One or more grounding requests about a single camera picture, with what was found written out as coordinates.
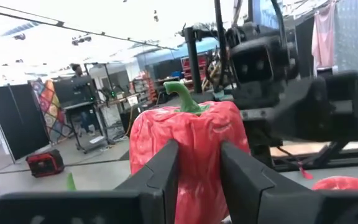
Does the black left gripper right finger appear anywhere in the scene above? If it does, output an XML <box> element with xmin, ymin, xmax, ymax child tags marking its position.
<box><xmin>220</xmin><ymin>141</ymin><xmax>358</xmax><ymax>224</ymax></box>

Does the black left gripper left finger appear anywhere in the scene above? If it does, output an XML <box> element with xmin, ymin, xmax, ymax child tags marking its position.
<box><xmin>0</xmin><ymin>139</ymin><xmax>180</xmax><ymax>224</ymax></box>

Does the red toy bell pepper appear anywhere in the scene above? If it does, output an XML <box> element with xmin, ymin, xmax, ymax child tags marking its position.
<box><xmin>129</xmin><ymin>81</ymin><xmax>250</xmax><ymax>224</ymax></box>

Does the pink hanging cloth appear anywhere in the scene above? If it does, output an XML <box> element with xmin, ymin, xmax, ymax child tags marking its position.
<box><xmin>311</xmin><ymin>1</ymin><xmax>337</xmax><ymax>71</ymax></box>

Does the red toy watermelon slice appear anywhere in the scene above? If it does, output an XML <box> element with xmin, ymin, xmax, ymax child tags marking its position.
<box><xmin>311</xmin><ymin>175</ymin><xmax>358</xmax><ymax>191</ymax></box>

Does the grey hanging cloth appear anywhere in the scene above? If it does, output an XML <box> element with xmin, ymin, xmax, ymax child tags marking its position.
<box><xmin>334</xmin><ymin>0</ymin><xmax>358</xmax><ymax>72</ymax></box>

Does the red and black box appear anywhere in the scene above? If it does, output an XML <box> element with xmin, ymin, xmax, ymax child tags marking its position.
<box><xmin>25</xmin><ymin>148</ymin><xmax>65</xmax><ymax>179</ymax></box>

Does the red bin storage rack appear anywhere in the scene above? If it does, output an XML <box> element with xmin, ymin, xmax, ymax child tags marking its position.
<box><xmin>180</xmin><ymin>55</ymin><xmax>209</xmax><ymax>82</ymax></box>

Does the black equipment cart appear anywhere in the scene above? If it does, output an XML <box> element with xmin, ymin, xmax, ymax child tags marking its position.
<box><xmin>53</xmin><ymin>76</ymin><xmax>114</xmax><ymax>155</ymax></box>

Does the colourful patchwork quilt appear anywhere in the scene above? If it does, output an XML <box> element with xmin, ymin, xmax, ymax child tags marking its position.
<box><xmin>29</xmin><ymin>79</ymin><xmax>74</xmax><ymax>144</ymax></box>

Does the person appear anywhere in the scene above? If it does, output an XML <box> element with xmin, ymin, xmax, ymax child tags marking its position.
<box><xmin>70</xmin><ymin>63</ymin><xmax>98</xmax><ymax>136</ymax></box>

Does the black partition panel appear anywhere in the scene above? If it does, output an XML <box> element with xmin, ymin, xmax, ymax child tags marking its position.
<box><xmin>0</xmin><ymin>82</ymin><xmax>51</xmax><ymax>164</ymax></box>

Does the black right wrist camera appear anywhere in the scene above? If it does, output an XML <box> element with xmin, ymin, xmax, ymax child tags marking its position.
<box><xmin>230</xmin><ymin>37</ymin><xmax>291</xmax><ymax>103</ymax></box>

